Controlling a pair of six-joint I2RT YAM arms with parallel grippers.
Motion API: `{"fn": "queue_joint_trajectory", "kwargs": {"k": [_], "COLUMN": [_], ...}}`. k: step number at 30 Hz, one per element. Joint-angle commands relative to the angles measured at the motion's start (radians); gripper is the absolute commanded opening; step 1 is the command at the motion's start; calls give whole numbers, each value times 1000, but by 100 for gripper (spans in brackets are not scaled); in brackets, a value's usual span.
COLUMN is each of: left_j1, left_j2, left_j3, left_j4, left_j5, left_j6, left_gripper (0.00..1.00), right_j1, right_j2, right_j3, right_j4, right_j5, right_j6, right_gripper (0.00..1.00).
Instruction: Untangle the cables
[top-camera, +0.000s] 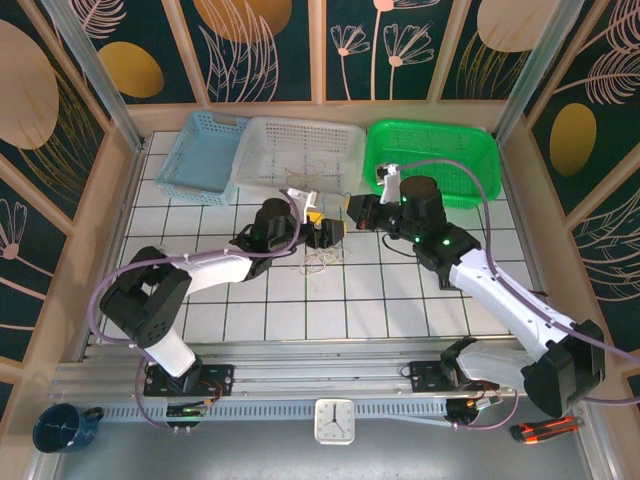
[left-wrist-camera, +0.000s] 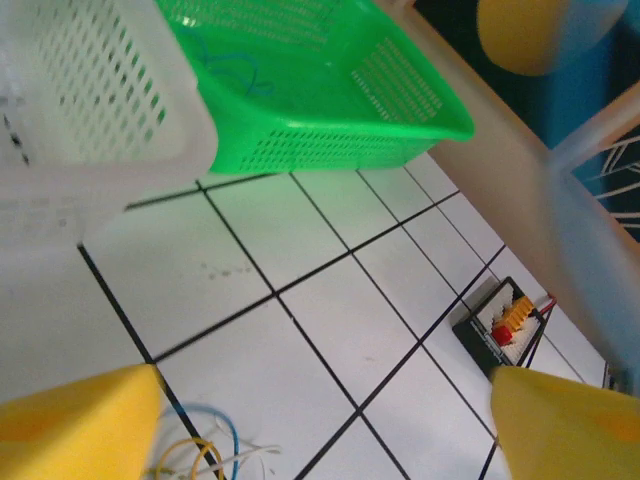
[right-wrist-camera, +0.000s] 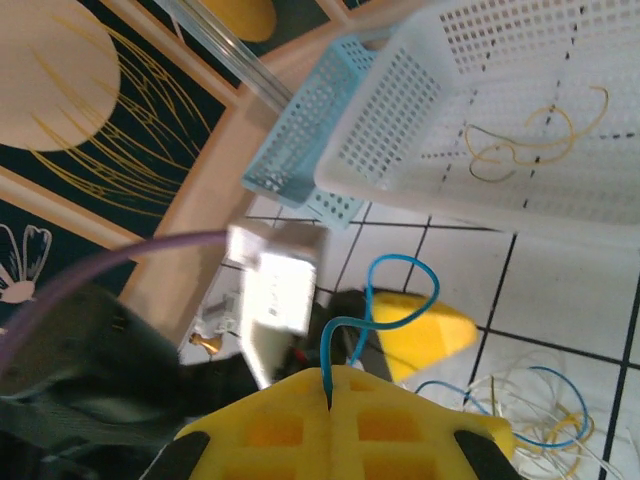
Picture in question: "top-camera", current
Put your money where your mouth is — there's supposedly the thin yellow cables bundle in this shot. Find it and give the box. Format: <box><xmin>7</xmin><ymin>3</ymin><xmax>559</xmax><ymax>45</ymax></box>
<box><xmin>283</xmin><ymin>162</ymin><xmax>331</xmax><ymax>189</ymax></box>

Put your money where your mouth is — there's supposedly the green plastic basket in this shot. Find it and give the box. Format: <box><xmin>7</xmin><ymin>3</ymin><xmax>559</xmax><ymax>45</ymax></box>
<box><xmin>362</xmin><ymin>118</ymin><xmax>504</xmax><ymax>209</ymax></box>

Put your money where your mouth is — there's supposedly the white plastic basket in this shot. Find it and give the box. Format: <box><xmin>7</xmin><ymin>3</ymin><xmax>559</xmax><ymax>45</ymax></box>
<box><xmin>232</xmin><ymin>116</ymin><xmax>366</xmax><ymax>196</ymax></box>

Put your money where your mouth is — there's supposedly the light blue plastic basket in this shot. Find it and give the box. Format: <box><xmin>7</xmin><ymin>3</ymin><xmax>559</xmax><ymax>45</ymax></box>
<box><xmin>154</xmin><ymin>109</ymin><xmax>251</xmax><ymax>208</ymax></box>

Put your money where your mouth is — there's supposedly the white square clock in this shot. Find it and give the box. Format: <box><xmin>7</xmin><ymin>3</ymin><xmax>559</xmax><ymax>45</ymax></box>
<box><xmin>313</xmin><ymin>398</ymin><xmax>356</xmax><ymax>445</ymax></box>

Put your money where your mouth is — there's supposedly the orange and black utility knife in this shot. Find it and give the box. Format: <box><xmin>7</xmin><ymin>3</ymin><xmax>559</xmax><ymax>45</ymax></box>
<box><xmin>509</xmin><ymin>417</ymin><xmax>584</xmax><ymax>445</ymax></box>

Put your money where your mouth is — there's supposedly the dark blue mug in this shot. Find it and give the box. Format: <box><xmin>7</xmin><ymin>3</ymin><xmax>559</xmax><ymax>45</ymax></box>
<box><xmin>32</xmin><ymin>403</ymin><xmax>105</xmax><ymax>455</ymax></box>

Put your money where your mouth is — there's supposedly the tangled thin cables pile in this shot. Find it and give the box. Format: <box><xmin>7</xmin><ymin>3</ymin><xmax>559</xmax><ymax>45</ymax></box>
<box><xmin>289</xmin><ymin>247</ymin><xmax>346</xmax><ymax>276</ymax></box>

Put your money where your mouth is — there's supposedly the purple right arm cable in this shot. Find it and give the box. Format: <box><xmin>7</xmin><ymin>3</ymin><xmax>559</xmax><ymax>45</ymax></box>
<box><xmin>394</xmin><ymin>158</ymin><xmax>640</xmax><ymax>432</ymax></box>

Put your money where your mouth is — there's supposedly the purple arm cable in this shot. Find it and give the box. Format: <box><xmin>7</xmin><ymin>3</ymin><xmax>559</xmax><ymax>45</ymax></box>
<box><xmin>394</xmin><ymin>158</ymin><xmax>640</xmax><ymax>432</ymax></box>
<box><xmin>88</xmin><ymin>189</ymin><xmax>304</xmax><ymax>432</ymax></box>

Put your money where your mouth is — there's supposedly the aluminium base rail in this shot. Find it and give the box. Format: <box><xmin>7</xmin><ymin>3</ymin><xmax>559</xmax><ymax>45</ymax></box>
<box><xmin>49</xmin><ymin>342</ymin><xmax>524</xmax><ymax>401</ymax></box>

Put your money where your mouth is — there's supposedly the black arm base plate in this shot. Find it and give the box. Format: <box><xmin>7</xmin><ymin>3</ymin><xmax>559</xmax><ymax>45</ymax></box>
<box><xmin>143</xmin><ymin>363</ymin><xmax>236</xmax><ymax>399</ymax></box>
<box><xmin>409</xmin><ymin>359</ymin><xmax>469</xmax><ymax>394</ymax></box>

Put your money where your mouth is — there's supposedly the aluminium side rail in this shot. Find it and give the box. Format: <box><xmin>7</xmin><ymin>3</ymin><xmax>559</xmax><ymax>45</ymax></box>
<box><xmin>74</xmin><ymin>139</ymin><xmax>151</xmax><ymax>364</ymax></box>

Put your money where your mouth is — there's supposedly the aluminium frame post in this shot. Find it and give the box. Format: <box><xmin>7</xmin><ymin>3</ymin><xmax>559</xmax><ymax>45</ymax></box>
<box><xmin>493</xmin><ymin>0</ymin><xmax>587</xmax><ymax>142</ymax></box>
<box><xmin>42</xmin><ymin>0</ymin><xmax>147</xmax><ymax>152</ymax></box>

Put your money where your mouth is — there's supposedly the grey slotted cable duct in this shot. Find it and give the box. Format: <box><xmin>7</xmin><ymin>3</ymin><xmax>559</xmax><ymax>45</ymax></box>
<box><xmin>99</xmin><ymin>399</ymin><xmax>519</xmax><ymax>427</ymax></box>

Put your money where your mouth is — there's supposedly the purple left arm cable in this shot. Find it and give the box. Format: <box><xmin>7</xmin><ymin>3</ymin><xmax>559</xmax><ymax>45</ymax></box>
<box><xmin>88</xmin><ymin>189</ymin><xmax>304</xmax><ymax>432</ymax></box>

